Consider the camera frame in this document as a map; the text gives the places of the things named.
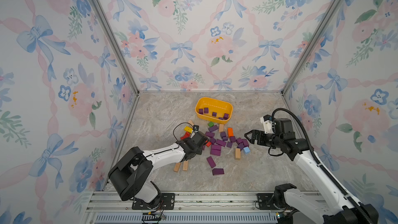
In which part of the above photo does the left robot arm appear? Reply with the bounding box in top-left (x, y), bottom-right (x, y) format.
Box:
top-left (108, 131), bottom-right (209, 209)

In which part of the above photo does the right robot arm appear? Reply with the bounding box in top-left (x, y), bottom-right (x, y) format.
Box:
top-left (244, 115), bottom-right (379, 224)

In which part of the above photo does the yellow plastic storage bin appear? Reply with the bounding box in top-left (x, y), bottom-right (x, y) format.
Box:
top-left (195, 97), bottom-right (233, 124)

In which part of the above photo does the red bridge brick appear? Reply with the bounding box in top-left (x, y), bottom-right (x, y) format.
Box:
top-left (180, 132), bottom-right (191, 140)

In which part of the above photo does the yellow long brick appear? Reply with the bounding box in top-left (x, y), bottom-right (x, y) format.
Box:
top-left (184, 126), bottom-right (193, 133)

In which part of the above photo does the natural wood brick right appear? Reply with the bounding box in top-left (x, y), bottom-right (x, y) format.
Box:
top-left (235, 148), bottom-right (241, 160)

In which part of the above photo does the natural wood long brick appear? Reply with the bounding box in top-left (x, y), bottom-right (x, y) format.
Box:
top-left (182, 161), bottom-right (189, 171)
top-left (173, 162), bottom-right (181, 172)

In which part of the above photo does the purple large block centre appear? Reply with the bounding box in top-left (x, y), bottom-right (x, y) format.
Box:
top-left (210, 145), bottom-right (222, 156)

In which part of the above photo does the orange brick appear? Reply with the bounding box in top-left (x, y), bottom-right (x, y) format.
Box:
top-left (227, 128), bottom-right (234, 138)

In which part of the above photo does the purple long brick bottom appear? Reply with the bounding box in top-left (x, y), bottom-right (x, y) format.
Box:
top-left (206, 157), bottom-right (216, 168)

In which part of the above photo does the purple long brick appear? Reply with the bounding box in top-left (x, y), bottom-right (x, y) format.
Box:
top-left (206, 157), bottom-right (216, 168)
top-left (208, 125), bottom-right (219, 132)

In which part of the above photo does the natural wood long brick left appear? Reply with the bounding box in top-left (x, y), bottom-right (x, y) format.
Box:
top-left (173, 162), bottom-right (181, 172)

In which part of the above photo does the purple long brick top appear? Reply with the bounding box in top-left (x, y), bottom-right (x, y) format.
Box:
top-left (208, 125), bottom-right (219, 132)

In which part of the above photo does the purple brick centre slanted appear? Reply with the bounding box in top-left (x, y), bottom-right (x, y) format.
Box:
top-left (216, 140), bottom-right (227, 147)

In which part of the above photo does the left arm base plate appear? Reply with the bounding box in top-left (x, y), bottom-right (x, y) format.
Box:
top-left (132, 193), bottom-right (175, 211)

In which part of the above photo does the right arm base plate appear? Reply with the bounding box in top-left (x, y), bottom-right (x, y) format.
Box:
top-left (255, 193), bottom-right (279, 210)

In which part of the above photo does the aluminium mounting rail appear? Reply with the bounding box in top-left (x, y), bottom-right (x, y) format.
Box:
top-left (82, 189), bottom-right (346, 224)

